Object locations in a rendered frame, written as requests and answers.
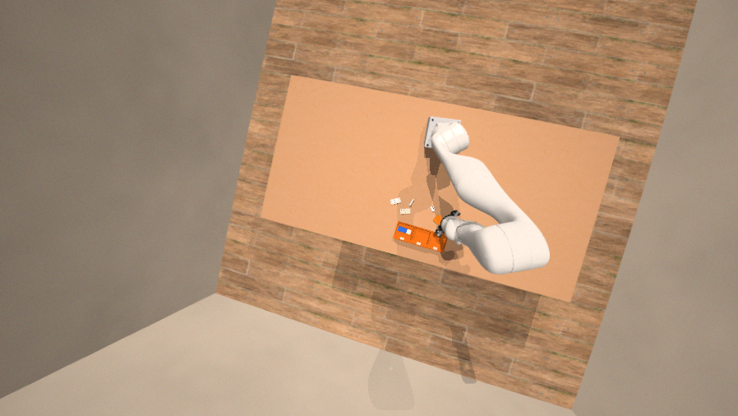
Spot orange rack of three bins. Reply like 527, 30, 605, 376
394, 221, 448, 252

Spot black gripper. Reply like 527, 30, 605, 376
436, 210, 460, 238

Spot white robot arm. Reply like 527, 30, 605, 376
431, 122, 550, 275

